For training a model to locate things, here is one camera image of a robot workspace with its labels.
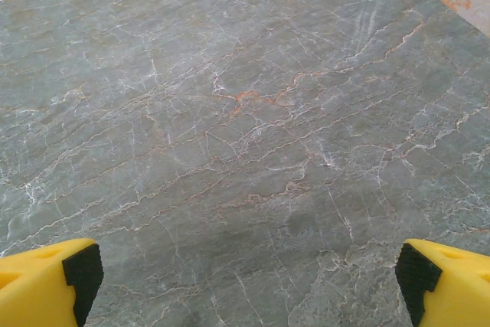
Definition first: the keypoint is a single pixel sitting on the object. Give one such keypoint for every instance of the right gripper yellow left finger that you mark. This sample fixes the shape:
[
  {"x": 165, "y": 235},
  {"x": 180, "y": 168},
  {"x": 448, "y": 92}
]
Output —
[{"x": 34, "y": 285}]

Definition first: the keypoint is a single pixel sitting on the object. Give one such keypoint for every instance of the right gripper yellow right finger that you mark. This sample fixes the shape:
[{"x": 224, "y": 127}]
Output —
[{"x": 455, "y": 288}]

